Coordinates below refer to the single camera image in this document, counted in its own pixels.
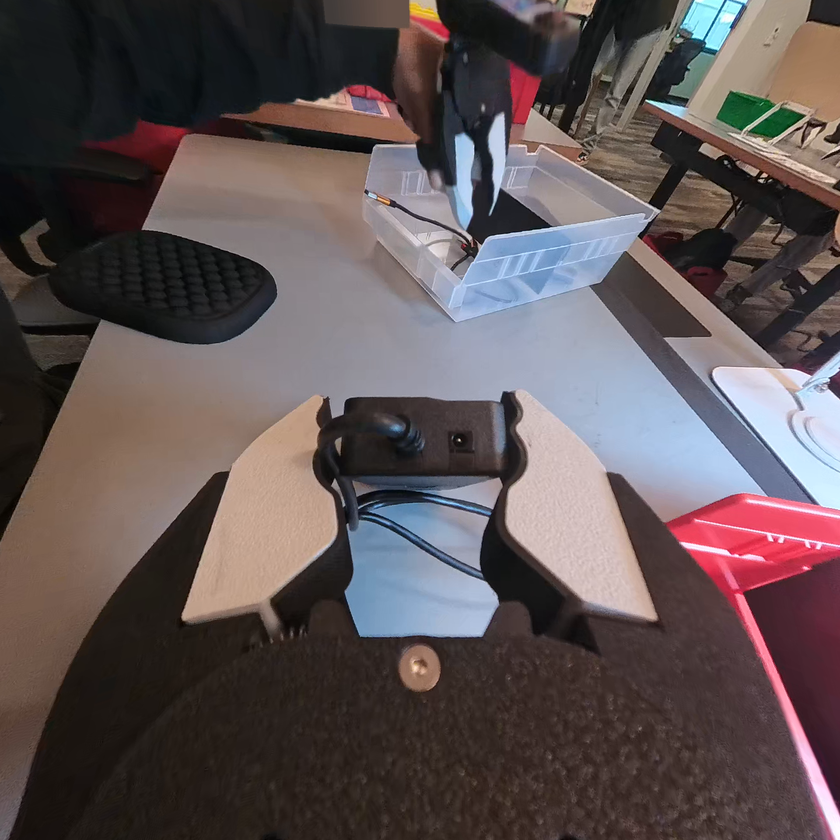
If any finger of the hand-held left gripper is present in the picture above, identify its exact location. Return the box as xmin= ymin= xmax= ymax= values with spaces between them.
xmin=484 ymin=110 xmax=512 ymax=219
xmin=451 ymin=133 xmax=481 ymax=228

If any USB cable with gold plug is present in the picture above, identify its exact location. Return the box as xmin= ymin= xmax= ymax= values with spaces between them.
xmin=364 ymin=189 xmax=483 ymax=271

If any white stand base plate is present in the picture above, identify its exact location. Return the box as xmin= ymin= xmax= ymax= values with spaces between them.
xmin=712 ymin=366 xmax=840 ymax=509

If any black usb hub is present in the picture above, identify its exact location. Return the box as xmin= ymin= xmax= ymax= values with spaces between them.
xmin=340 ymin=395 xmax=511 ymax=492

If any person's left forearm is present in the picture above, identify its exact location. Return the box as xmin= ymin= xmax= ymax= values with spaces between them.
xmin=0 ymin=0 xmax=408 ymax=168

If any wooden table with black legs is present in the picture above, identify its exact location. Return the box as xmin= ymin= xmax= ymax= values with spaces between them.
xmin=643 ymin=98 xmax=840 ymax=349

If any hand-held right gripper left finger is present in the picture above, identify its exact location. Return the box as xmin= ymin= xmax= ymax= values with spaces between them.
xmin=180 ymin=395 xmax=353 ymax=624

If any black hub cable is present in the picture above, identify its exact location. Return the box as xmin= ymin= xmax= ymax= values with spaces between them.
xmin=315 ymin=410 xmax=494 ymax=581

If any red bag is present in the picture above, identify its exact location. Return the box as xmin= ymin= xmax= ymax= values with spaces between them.
xmin=642 ymin=226 xmax=739 ymax=298

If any red plastic bin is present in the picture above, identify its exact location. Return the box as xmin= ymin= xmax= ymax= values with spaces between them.
xmin=666 ymin=492 xmax=840 ymax=840

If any person's left hand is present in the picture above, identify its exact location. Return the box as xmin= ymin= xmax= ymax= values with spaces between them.
xmin=392 ymin=25 xmax=455 ymax=190

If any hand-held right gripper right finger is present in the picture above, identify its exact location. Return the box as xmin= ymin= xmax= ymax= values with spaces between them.
xmin=481 ymin=389 xmax=659 ymax=623

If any clear plastic bin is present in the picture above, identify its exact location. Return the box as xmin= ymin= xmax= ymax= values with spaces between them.
xmin=362 ymin=141 xmax=660 ymax=322

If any black seat cushion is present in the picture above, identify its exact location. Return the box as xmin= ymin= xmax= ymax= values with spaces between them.
xmin=49 ymin=230 xmax=278 ymax=345

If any green box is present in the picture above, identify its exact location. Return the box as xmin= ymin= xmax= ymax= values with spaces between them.
xmin=715 ymin=91 xmax=807 ymax=137

